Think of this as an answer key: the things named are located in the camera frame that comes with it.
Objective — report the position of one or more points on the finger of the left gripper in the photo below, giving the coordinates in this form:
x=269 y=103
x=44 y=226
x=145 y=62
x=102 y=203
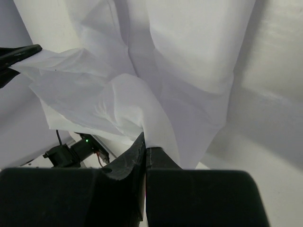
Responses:
x=6 y=75
x=10 y=56

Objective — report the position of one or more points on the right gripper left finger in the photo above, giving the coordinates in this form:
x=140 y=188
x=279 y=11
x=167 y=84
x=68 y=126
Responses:
x=111 y=196

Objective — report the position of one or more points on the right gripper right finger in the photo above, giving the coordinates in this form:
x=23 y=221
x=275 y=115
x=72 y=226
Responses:
x=200 y=198

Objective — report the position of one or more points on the white long sleeve shirt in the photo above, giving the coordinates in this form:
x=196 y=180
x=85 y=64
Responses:
x=163 y=68

